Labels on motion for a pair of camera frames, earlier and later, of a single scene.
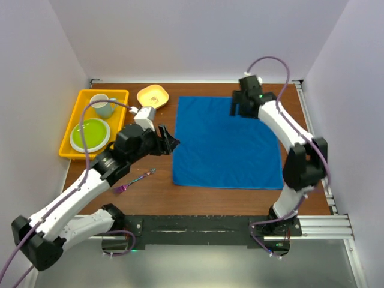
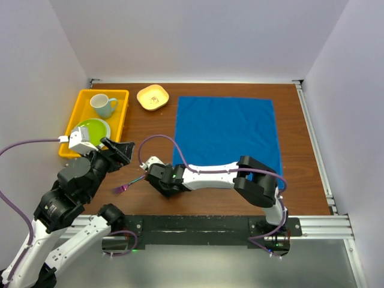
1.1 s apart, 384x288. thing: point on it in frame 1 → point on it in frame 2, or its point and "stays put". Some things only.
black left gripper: x=164 y=145 → x=121 y=149
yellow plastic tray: x=115 y=122 stays put
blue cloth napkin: x=216 y=149 stays put
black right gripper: x=237 y=99 → x=165 y=192
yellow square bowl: x=154 y=95 stays put
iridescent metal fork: x=123 y=187 stays put
